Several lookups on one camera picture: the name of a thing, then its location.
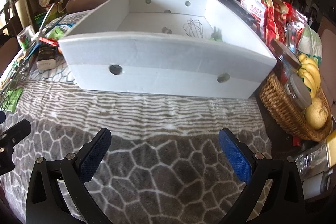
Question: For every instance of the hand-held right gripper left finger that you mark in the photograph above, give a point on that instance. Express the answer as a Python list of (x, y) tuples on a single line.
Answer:
[(94, 155)]

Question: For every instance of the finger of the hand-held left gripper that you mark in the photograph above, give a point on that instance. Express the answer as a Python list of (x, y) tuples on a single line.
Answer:
[(2, 117), (15, 132)]

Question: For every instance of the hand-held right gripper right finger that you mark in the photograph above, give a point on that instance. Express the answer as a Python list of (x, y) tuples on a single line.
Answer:
[(235, 155)]

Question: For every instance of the white cardboard box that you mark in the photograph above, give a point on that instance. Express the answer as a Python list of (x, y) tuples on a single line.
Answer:
[(157, 64)]

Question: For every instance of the dark green packet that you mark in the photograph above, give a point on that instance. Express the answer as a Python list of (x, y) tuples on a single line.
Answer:
[(11, 99)]

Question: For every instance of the wicker basket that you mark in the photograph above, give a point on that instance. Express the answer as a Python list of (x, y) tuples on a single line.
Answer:
[(278, 106)]

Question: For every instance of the wooden chair brown seat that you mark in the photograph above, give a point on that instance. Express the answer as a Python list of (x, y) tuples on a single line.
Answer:
[(9, 48)]

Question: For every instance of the dark box white label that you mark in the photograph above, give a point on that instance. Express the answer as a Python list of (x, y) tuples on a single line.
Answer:
[(46, 54)]

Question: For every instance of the clear plastic jar green label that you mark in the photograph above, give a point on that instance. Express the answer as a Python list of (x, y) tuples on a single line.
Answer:
[(26, 39)]

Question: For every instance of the red plastic grater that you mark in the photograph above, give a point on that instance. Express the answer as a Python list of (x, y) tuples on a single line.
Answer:
[(48, 41)]

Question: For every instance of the grey lidded clear jar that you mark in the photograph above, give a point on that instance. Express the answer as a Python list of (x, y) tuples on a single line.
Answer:
[(299, 91)]

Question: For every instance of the yellow pear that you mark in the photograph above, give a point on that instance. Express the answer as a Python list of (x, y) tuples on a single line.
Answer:
[(316, 113)]

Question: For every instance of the green bag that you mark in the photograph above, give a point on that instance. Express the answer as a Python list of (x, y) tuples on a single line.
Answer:
[(42, 18)]

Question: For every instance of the brown lidded glass jar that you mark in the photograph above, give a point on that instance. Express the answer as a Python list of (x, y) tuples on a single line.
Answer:
[(284, 56)]

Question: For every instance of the white and blue wipes packet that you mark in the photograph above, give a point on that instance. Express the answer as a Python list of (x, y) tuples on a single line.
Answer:
[(65, 26)]

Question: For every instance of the grey scissor tongs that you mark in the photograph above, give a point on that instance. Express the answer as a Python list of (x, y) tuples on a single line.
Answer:
[(48, 15)]

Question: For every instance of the bunch of bananas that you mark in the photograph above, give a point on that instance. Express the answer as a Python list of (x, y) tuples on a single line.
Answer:
[(311, 71)]

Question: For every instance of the steel balloon whisk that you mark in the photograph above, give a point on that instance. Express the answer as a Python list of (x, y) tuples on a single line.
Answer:
[(194, 28)]

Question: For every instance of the white plastic bag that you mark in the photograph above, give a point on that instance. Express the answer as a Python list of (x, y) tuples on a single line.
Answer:
[(311, 43)]

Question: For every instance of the red snack bag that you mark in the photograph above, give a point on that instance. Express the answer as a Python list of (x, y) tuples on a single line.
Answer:
[(278, 19), (250, 6)]

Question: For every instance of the dark flat device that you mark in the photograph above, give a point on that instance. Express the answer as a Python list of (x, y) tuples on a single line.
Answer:
[(237, 11)]

